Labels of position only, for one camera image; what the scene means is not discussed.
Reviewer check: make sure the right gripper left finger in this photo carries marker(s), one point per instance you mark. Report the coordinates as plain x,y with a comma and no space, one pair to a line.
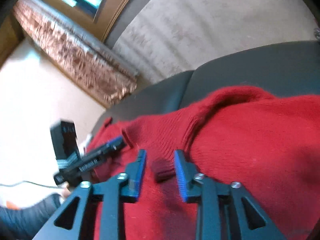
69,221

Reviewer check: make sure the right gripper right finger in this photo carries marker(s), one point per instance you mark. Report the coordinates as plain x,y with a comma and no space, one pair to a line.
224,211

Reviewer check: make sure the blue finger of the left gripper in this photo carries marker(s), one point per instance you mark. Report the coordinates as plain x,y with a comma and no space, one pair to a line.
113,145

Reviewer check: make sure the red knit sweater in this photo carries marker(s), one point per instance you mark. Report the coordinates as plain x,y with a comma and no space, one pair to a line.
245,134

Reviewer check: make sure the left forearm dark sleeve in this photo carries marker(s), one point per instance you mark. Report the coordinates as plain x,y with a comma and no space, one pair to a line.
25,223

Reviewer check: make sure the brown patterned curtain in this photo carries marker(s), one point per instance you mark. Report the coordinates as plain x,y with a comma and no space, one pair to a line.
97,70

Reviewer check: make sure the dark leather seat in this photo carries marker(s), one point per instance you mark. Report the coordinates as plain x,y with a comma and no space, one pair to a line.
284,69

